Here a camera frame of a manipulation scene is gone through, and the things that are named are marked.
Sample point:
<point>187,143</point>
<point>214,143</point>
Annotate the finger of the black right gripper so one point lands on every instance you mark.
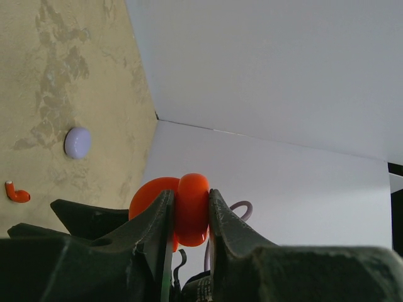
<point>82,219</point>
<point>27,230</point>

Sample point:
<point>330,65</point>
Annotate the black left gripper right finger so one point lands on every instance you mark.
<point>248,267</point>

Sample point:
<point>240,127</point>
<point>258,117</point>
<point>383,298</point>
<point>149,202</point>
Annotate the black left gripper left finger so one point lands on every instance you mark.
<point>131,263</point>

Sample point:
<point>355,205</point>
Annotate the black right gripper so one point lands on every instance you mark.
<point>197,289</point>

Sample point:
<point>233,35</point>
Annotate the orange earbud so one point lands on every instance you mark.
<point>17,196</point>

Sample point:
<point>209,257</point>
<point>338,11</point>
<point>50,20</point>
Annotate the purple earbud charging case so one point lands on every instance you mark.
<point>77,143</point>

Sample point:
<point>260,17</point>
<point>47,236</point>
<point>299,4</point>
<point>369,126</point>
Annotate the orange earbud charging case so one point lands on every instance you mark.
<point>191,193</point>

